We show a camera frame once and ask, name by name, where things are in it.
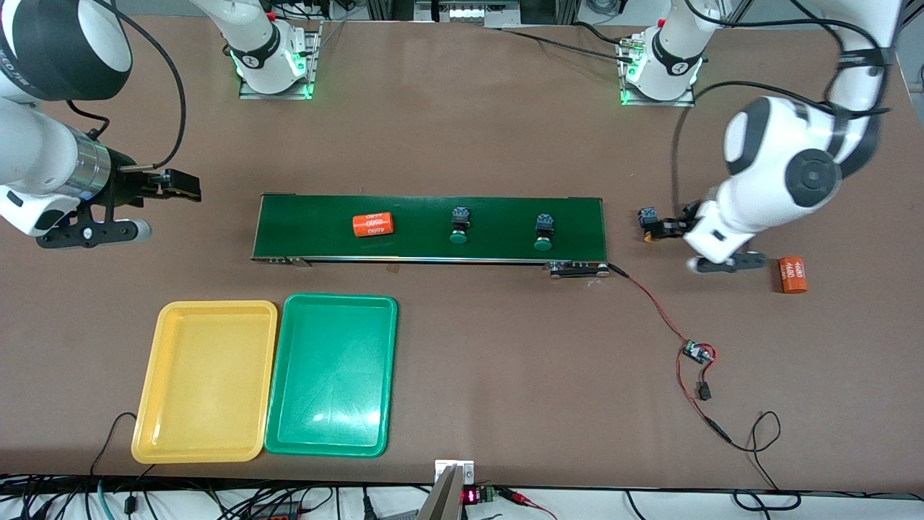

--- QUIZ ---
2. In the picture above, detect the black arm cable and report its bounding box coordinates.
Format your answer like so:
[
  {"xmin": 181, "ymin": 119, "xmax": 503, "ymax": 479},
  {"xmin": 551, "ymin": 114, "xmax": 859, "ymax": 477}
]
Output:
[
  {"xmin": 670, "ymin": 0, "xmax": 892, "ymax": 217},
  {"xmin": 108, "ymin": 0, "xmax": 188, "ymax": 174}
]

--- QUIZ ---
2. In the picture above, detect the green plastic tray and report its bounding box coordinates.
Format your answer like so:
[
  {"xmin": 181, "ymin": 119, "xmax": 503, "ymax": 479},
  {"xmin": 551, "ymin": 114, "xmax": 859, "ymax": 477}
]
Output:
[{"xmin": 263, "ymin": 292, "xmax": 399, "ymax": 459}]

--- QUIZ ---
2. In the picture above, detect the yellow plastic tray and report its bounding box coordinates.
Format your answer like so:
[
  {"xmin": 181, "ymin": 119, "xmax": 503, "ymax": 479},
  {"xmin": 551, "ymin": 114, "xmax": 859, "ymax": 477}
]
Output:
[{"xmin": 131, "ymin": 300, "xmax": 279, "ymax": 464}]

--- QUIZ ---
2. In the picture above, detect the short black table cable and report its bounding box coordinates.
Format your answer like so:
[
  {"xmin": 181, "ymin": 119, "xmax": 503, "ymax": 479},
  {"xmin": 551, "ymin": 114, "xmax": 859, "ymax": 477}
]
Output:
[{"xmin": 574, "ymin": 20, "xmax": 632, "ymax": 44}]

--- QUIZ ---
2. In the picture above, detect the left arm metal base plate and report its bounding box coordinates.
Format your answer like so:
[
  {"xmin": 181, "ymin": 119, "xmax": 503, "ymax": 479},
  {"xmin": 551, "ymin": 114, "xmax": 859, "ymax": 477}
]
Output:
[{"xmin": 619, "ymin": 36, "xmax": 697, "ymax": 108}]

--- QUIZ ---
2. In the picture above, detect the thin black looped cable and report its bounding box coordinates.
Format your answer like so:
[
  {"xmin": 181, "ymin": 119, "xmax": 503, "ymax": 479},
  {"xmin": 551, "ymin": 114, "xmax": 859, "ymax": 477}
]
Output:
[{"xmin": 728, "ymin": 410, "xmax": 802, "ymax": 512}]

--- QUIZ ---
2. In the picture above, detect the grey metal device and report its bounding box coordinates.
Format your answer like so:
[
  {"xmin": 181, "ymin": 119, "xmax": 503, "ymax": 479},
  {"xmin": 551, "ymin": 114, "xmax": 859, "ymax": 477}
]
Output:
[{"xmin": 413, "ymin": 0, "xmax": 522, "ymax": 30}]

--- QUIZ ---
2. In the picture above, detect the red clip lead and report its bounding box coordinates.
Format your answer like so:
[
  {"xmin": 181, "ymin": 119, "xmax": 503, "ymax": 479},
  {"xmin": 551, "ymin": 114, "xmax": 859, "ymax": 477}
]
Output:
[{"xmin": 497, "ymin": 488, "xmax": 558, "ymax": 520}]

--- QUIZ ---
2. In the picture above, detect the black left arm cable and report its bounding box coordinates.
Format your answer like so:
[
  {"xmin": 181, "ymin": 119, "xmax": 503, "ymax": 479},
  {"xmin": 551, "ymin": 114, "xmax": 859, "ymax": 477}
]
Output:
[{"xmin": 670, "ymin": 0, "xmax": 892, "ymax": 217}]

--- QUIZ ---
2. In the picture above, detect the red and black wire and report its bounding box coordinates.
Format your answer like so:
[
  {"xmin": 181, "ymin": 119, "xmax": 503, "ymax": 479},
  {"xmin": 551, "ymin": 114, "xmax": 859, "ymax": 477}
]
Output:
[{"xmin": 605, "ymin": 264, "xmax": 733, "ymax": 445}]

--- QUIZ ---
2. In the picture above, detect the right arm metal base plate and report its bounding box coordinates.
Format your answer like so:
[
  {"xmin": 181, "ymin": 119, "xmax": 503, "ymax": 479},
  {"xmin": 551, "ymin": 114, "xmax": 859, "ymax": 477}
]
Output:
[{"xmin": 238, "ymin": 22, "xmax": 323, "ymax": 100}]

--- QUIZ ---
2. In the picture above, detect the green conveyor belt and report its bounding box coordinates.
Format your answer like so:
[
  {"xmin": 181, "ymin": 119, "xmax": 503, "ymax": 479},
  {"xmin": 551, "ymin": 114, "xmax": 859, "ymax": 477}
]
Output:
[{"xmin": 250, "ymin": 194, "xmax": 611, "ymax": 280}]

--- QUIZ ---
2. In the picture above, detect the grey metal bar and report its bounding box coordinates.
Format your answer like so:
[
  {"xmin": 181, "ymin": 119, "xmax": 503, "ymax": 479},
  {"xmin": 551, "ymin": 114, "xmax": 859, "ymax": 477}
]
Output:
[{"xmin": 417, "ymin": 466, "xmax": 466, "ymax": 520}]

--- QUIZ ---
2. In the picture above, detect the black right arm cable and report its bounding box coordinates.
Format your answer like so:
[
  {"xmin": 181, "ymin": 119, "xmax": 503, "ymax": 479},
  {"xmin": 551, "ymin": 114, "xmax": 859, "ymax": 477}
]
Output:
[{"xmin": 108, "ymin": 0, "xmax": 188, "ymax": 174}]

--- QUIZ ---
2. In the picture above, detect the silver metal bracket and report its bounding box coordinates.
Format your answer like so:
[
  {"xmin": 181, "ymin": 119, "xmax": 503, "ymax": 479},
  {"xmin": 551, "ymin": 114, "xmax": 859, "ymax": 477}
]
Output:
[{"xmin": 435, "ymin": 459, "xmax": 475, "ymax": 486}]

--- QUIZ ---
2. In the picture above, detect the long black table cable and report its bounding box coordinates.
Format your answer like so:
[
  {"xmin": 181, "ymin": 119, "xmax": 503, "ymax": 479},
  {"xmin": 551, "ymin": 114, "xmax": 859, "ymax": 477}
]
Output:
[{"xmin": 498, "ymin": 27, "xmax": 635, "ymax": 62}]

